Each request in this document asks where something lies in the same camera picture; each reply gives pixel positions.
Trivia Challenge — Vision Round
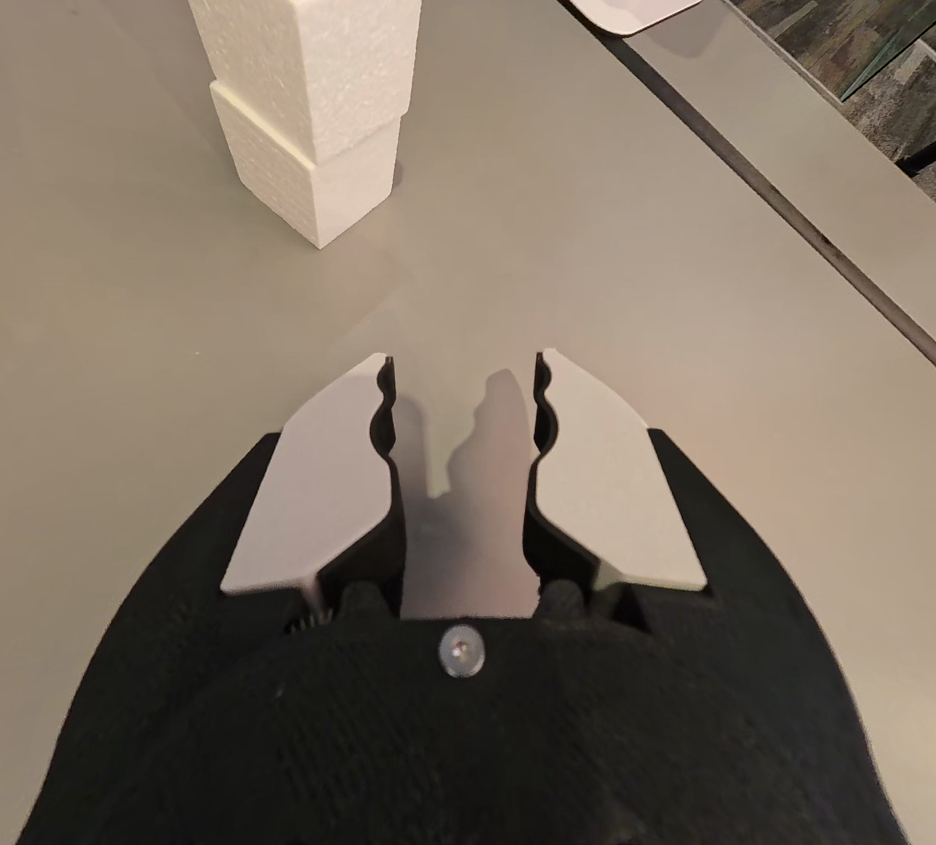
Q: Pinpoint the white foam cube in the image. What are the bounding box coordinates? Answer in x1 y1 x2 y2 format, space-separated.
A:
157 0 427 155
211 81 402 250

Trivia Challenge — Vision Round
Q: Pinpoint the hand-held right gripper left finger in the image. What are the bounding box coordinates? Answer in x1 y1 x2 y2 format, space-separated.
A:
219 351 407 615

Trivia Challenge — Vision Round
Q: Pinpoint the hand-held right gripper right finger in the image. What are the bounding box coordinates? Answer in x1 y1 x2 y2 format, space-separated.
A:
523 348 709 614

